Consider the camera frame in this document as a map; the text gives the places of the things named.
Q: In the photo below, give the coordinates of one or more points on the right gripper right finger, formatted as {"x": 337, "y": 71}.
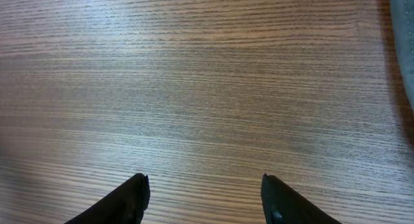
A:
{"x": 283, "y": 205}

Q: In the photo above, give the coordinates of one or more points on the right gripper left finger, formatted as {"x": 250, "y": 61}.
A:
{"x": 124, "y": 205}

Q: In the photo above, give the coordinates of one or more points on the grey t-shirt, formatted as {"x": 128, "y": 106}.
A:
{"x": 402, "y": 18}

